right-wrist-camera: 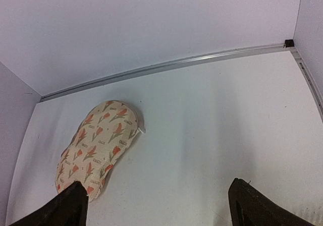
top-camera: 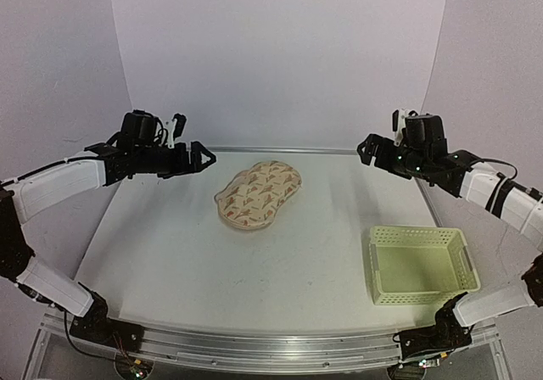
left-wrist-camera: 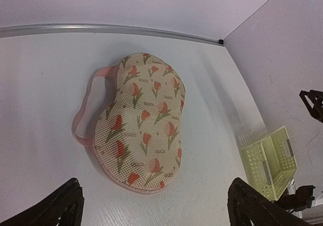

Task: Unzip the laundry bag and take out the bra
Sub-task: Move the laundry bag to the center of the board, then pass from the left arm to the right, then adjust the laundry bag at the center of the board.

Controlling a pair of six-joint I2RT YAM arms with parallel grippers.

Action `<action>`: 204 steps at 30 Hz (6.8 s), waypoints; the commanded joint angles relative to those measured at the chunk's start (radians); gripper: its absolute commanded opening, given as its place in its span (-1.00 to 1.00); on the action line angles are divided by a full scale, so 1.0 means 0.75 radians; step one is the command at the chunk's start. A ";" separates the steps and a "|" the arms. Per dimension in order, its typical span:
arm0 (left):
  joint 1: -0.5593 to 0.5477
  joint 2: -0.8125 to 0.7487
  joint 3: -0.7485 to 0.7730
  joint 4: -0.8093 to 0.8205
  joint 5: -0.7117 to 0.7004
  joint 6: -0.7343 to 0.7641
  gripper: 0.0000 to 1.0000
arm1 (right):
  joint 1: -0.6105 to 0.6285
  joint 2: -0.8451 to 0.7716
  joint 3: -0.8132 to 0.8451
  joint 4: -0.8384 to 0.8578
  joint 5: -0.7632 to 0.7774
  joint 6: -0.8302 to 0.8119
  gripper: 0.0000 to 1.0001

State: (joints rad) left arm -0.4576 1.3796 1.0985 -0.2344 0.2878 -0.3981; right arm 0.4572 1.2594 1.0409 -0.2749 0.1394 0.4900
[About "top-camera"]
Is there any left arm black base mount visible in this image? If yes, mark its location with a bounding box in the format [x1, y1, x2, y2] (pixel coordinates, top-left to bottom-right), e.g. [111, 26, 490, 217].
[69, 299, 144, 352]

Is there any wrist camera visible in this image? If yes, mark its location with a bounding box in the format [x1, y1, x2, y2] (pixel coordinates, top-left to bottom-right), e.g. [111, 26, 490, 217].
[392, 109, 418, 146]
[165, 114, 187, 149]

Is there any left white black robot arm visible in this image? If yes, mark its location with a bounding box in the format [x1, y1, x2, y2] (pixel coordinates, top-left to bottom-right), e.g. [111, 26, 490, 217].
[1, 110, 216, 344]

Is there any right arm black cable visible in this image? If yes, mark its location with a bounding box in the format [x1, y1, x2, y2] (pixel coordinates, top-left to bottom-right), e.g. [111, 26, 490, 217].
[474, 155, 521, 186]

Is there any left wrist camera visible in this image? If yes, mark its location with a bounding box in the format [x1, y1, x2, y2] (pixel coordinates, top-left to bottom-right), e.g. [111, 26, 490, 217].
[165, 114, 187, 149]

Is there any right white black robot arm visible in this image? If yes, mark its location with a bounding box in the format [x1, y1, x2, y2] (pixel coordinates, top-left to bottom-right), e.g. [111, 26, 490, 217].
[356, 110, 542, 349]

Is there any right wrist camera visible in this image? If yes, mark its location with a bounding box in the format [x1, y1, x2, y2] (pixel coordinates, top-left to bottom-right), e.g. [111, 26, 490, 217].
[392, 109, 418, 146]

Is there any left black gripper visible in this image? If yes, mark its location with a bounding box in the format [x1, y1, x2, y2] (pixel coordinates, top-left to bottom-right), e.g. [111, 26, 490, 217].
[134, 140, 216, 179]

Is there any floral mesh laundry bag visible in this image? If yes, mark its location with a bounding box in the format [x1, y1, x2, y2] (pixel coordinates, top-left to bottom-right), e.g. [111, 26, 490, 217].
[214, 160, 302, 231]

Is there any pale yellow plastic basket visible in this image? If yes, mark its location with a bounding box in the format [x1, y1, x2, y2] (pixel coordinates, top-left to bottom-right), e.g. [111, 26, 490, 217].
[367, 226, 480, 305]

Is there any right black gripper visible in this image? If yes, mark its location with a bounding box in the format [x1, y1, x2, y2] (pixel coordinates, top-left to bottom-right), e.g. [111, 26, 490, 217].
[357, 135, 429, 181]

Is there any aluminium front rail frame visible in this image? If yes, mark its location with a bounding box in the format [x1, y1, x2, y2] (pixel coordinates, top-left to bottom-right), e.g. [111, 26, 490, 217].
[22, 310, 511, 379]

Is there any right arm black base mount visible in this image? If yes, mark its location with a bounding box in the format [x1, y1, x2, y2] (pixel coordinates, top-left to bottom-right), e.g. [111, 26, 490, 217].
[392, 310, 474, 362]

